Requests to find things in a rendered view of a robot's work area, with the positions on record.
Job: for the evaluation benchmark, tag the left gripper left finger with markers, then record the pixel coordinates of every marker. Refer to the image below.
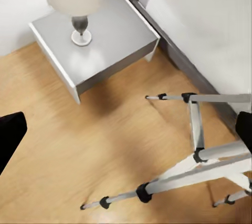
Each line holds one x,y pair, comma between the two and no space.
12,129

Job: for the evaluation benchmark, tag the camera tripod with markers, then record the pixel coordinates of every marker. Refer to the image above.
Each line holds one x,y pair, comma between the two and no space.
182,174

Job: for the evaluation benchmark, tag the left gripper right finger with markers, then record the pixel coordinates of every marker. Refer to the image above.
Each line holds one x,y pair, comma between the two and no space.
244,128

